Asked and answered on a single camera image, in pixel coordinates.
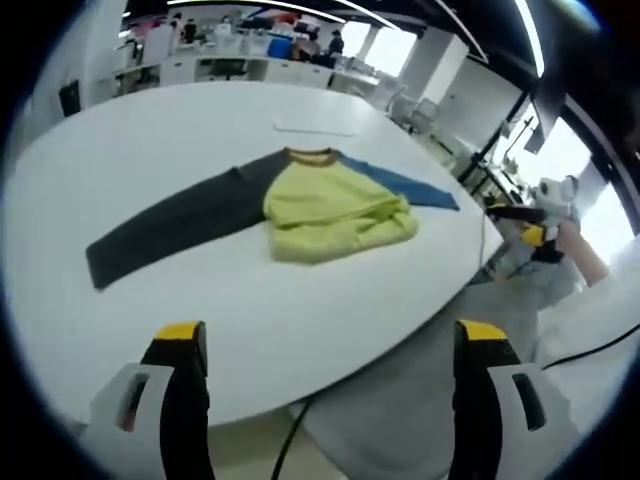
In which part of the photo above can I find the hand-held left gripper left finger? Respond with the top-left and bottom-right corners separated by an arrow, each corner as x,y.
87,321 -> 216,480

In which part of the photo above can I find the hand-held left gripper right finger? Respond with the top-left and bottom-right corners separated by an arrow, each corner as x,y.
447,320 -> 581,480

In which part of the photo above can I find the yellow long-sleeved garment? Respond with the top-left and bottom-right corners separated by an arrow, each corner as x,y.
85,146 -> 461,290

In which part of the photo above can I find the person's right hand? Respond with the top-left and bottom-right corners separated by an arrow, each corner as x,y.
557,219 -> 584,259

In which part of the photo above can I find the black equipment stand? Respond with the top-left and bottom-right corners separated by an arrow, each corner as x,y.
457,84 -> 569,201

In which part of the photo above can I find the white recessed socket strip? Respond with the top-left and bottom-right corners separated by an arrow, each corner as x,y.
272,114 -> 359,137

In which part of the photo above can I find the black waste bin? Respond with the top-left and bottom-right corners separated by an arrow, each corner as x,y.
58,79 -> 81,118

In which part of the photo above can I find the black office chair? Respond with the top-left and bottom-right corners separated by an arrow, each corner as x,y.
214,58 -> 249,81

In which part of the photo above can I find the row of white cabinets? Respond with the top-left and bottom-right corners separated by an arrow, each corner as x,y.
114,54 -> 336,94

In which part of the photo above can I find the white square pillar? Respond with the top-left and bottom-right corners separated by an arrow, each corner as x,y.
29,0 -> 126,114

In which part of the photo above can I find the black cable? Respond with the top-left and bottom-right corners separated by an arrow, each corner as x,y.
272,399 -> 311,480
542,322 -> 640,371

